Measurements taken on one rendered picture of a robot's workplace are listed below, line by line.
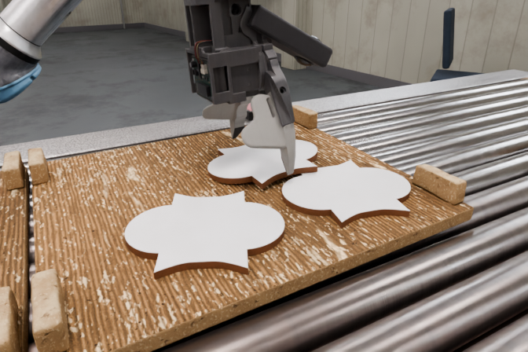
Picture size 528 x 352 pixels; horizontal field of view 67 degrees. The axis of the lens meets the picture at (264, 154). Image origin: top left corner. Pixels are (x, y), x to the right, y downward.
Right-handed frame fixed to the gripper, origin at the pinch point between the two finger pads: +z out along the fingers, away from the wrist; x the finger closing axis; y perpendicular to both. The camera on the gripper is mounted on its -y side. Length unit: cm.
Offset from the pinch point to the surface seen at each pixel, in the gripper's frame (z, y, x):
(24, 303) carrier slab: 1.1, 27.1, 11.9
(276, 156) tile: 0.4, -1.3, 1.0
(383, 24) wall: 29, -320, -309
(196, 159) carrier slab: 1.0, 7.0, -6.4
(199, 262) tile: 0.9, 14.3, 15.0
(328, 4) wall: 6, -311, -399
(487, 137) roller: 6.6, -40.6, 3.6
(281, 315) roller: 3.8, 10.2, 21.0
